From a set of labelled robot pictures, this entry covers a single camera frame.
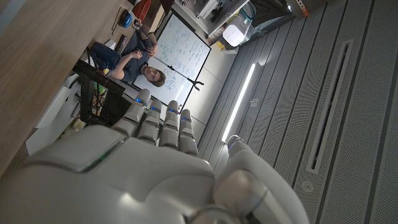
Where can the white ceiling sensor box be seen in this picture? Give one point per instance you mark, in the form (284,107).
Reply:
(254,102)

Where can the white shelf cabinet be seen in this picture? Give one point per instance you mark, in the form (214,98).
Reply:
(205,12)

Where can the ceiling vent slot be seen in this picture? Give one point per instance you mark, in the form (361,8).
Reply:
(329,105)

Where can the ceiling light strip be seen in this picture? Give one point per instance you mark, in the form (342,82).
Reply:
(238,102)

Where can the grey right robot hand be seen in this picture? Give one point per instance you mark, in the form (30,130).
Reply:
(140,180)

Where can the round ceiling sprinkler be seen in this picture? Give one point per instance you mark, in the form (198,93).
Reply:
(307,186)

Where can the seated person in dark shirt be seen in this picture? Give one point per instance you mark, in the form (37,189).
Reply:
(133,59)

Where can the flat white box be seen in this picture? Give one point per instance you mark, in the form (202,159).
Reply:
(54,107)

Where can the dark blue mug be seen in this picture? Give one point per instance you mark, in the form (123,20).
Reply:
(104,56)

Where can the black forked stand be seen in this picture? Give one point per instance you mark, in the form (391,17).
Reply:
(192,83)

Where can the whiteboard with blue writing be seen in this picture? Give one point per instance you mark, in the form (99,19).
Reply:
(183,46)

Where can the black keyboard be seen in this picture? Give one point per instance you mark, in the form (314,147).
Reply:
(121,44)

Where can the white air purifier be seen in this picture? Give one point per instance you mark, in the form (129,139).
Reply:
(236,32)

